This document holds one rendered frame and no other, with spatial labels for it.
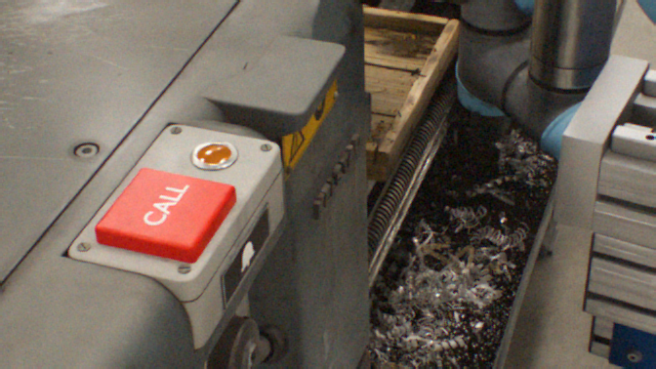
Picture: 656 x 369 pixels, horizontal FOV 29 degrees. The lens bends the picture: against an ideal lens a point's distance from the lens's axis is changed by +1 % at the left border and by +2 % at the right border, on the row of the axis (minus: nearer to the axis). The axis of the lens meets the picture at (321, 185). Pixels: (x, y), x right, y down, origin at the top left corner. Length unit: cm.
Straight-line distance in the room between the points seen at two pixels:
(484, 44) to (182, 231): 69
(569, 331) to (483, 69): 121
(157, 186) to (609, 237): 47
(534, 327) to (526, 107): 124
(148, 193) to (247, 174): 6
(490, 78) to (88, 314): 74
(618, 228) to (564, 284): 152
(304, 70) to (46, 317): 26
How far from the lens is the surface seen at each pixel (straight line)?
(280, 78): 82
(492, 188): 189
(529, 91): 125
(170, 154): 75
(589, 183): 103
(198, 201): 70
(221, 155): 74
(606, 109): 105
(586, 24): 119
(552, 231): 264
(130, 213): 69
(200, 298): 68
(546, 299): 253
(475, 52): 133
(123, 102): 81
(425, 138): 157
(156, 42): 87
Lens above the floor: 169
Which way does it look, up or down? 37 degrees down
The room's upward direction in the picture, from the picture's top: 2 degrees counter-clockwise
